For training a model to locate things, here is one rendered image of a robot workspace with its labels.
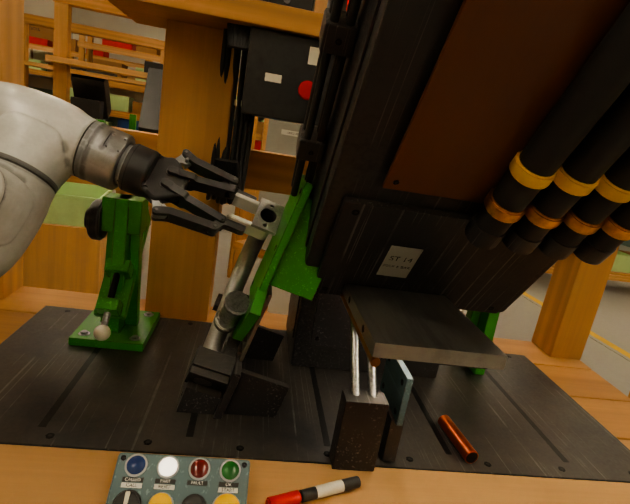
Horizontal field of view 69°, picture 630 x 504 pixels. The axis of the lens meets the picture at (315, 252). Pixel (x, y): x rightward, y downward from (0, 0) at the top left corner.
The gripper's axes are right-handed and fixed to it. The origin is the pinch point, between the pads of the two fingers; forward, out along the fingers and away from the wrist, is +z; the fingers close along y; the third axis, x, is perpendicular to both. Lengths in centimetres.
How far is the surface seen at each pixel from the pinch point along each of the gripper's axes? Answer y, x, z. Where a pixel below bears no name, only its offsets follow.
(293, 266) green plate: -8.4, -4.9, 7.9
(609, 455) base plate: -17, -1, 70
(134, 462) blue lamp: -37.9, -1.9, -2.7
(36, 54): 638, 712, -463
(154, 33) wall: 748, 633, -277
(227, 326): -16.7, 5.0, 2.7
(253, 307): -15.6, -2.6, 4.5
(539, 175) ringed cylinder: -6.4, -36.0, 22.8
